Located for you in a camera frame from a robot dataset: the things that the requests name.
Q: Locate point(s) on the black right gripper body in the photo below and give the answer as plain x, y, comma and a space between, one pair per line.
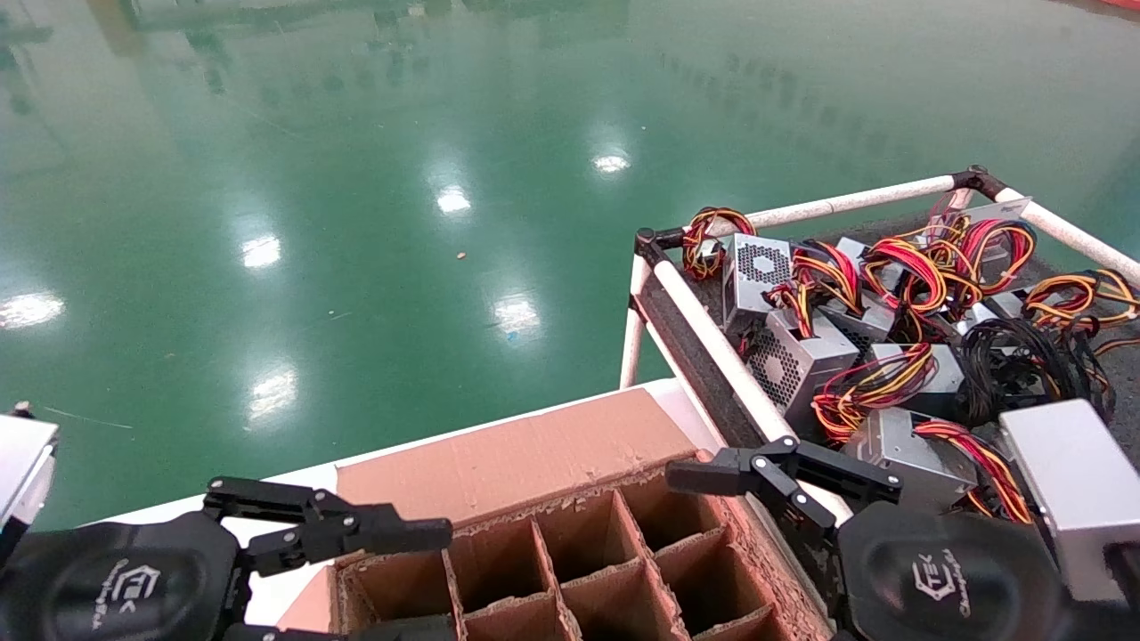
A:
944, 579

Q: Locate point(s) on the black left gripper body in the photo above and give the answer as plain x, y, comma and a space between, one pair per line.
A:
98, 588

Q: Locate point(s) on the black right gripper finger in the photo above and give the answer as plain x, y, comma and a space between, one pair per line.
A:
721, 472

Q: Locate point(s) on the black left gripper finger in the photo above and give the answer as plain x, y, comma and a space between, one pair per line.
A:
374, 530
419, 628

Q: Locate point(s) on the brown cardboard box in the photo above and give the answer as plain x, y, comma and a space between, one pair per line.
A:
499, 454

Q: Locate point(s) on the cardboard divider grid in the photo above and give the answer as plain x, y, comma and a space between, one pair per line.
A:
512, 623

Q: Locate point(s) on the large silver power supply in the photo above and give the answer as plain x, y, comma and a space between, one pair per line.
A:
899, 454

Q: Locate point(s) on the silver power supply honeycomb mesh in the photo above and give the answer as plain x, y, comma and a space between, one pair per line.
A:
802, 365

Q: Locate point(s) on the grey power supply with fan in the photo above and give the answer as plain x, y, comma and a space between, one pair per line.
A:
757, 276

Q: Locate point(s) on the small silver power supply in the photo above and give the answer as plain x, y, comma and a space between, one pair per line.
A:
877, 316
1002, 304

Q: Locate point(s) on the silver power supply white label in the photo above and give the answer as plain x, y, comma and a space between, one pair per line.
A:
1002, 214

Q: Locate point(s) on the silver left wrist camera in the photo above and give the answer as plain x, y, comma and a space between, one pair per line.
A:
22, 463

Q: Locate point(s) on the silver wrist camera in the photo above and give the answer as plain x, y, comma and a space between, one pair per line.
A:
22, 463
1078, 490

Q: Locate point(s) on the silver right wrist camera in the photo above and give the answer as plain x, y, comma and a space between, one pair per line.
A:
1078, 490

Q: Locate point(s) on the white pipe cart frame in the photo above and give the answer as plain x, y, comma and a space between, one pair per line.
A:
702, 312

